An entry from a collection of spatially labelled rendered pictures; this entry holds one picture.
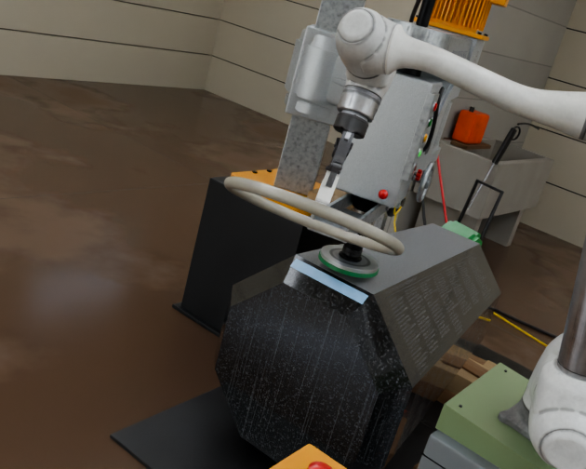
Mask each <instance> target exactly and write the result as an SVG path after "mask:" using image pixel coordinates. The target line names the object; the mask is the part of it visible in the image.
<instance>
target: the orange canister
mask: <svg viewBox="0 0 586 469"><path fill-rule="evenodd" d="M474 108H475V107H472V106H471V107H470V110H461V111H460V113H459V118H458V121H457V124H456V126H455V128H454V131H453V134H452V138H444V139H451V142H450V144H453V145H456V146H458V147H460V148H463V149H465V150H475V149H490V147H491V145H489V144H486V143H483V142H482V138H483V136H484V133H485V130H486V126H487V123H488V120H489V115H488V114H485V113H482V112H479V111H475V109H474ZM452 139H453V140H452Z"/></svg>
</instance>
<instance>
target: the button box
mask: <svg viewBox="0 0 586 469"><path fill-rule="evenodd" d="M439 95H440V94H439V93H436V92H434V93H430V92H429V93H427V97H426V100H425V102H424V105H423V108H422V111H421V114H420V119H419V122H418V125H417V128H416V131H415V134H414V137H413V140H412V142H411V146H410V149H409V152H408V155H407V158H406V162H405V165H404V169H403V172H402V175H401V178H400V179H401V180H404V181H409V180H410V179H411V178H412V177H413V175H414V173H412V170H413V167H414V166H415V164H416V163H418V160H419V159H418V158H417V156H418V153H419V150H420V148H421V149H422V146H423V143H422V139H423V136H424V134H425V133H427V132H428V129H429V128H427V125H428V122H429V119H430V117H433V106H434V103H435V102H436V101H438V98H439Z"/></svg>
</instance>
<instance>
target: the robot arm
mask: <svg viewBox="0 0 586 469"><path fill-rule="evenodd" d="M335 42H336V48H337V51H338V53H339V56H340V59H341V61H342V63H343V64H344V66H345V67H346V73H345V75H346V77H347V79H346V84H345V88H344V89H343V91H342V95H341V97H340V101H339V104H338V107H337V109H338V111H339V113H338V115H337V118H336V120H335V123H334V125H333V128H334V129H335V130H337V131H338V132H340V133H341V134H342V136H341V138H337V139H336V142H335V144H334V150H333V153H332V155H331V156H332V160H331V163H330V165H329V166H326V170H327V172H326V175H325V177H324V178H323V181H322V183H321V186H320V189H319V191H318V194H317V196H316V198H315V201H316V202H319V203H321V204H324V205H329V203H330V200H331V198H332V195H333V193H334V191H335V188H336V185H337V183H338V180H339V178H340V173H341V170H342V166H343V164H344V161H345V160H346V157H347V156H348V154H349V152H350V151H351V149H352V148H353V143H352V140H353V138H355V139H359V140H361V139H363V138H364V137H365V135H366V131H367V128H368V123H372V121H373V120H374V116H375V114H376V113H377V111H378V109H379V107H380V104H381V101H382V98H383V97H384V95H385V93H386V92H387V91H388V90H389V88H390V86H391V84H392V81H393V78H394V76H395V73H396V70H398V69H402V68H408V69H415V70H419V71H423V72H426V73H428V74H433V75H435V76H437V77H439V78H441V79H443V80H445V81H447V82H448V83H450V84H452V85H454V86H456V87H459V88H461V89H463V90H465V91H467V92H469V93H471V94H473V95H474V96H476V97H478V98H480V99H482V100H484V101H487V102H489V103H491V104H493V105H495V106H497V107H499V108H500V109H503V110H505V111H507V112H510V113H512V114H517V115H519V116H522V117H524V118H527V119H529V120H532V121H535V122H538V123H540V124H543V125H545V126H547V127H551V128H554V129H556V130H559V131H561V132H563V133H565V134H567V135H569V136H571V137H574V138H576V139H579V140H582V141H586V92H572V91H554V90H544V89H537V88H533V87H527V86H524V85H521V84H518V83H515V82H514V81H512V80H509V79H507V78H505V77H503V76H501V75H498V74H495V73H493V72H491V71H489V70H487V69H485V68H483V67H481V66H479V65H477V64H475V63H472V62H470V61H468V60H465V59H464V58H462V57H459V56H457V55H455V54H453V53H451V52H449V51H446V50H444V49H442V48H440V47H436V46H434V45H431V44H428V43H425V42H423V41H420V40H418V39H415V38H413V37H411V36H409V35H407V34H406V33H405V31H404V29H403V27H402V25H400V24H397V23H395V22H393V21H391V20H388V19H386V18H385V17H383V16H382V15H380V14H379V13H378V12H376V11H374V10H372V9H369V8H365V7H358V8H354V9H351V10H349V11H348V12H347V13H345V14H344V15H343V16H342V17H341V19H340V22H339V26H338V29H337V31H336V34H335ZM498 419H499V420H500V421H501V422H503V423H505V424H507V425H509V426H510V427H512V428H513V429H514V430H515V431H517V432H518V433H520V434H521V435H522V436H524V437H526V438H527V439H528V440H530V441H531V443H532V445H533V447H534V449H535V451H536V452H537V453H538V455H539V456H540V457H541V458H542V459H543V460H544V461H545V462H546V463H547V464H549V465H551V466H553V467H555V468H557V469H586V236H585V240H584V245H583V249H582V252H581V257H580V261H579V269H578V272H577V277H576V281H575V285H574V289H573V293H572V298H571V302H570V305H569V310H568V314H567V319H566V325H565V330H564V333H562V334H560V335H559V336H557V337H556V338H555V339H554V340H552V341H551V342H550V343H549V344H548V346H547V347H546V349H545V350H544V352H543V353H542V355H541V357H540V359H539V361H538V363H537V365H536V366H535V368H534V370H533V372H532V375H531V377H530V379H529V382H528V384H527V387H526V390H525V392H524V395H523V396H522V398H521V399H520V401H519V402H518V403H517V404H515V405H514V406H512V407H511V408H510V409H507V410H503V411H501V412H500V413H499V416H498Z"/></svg>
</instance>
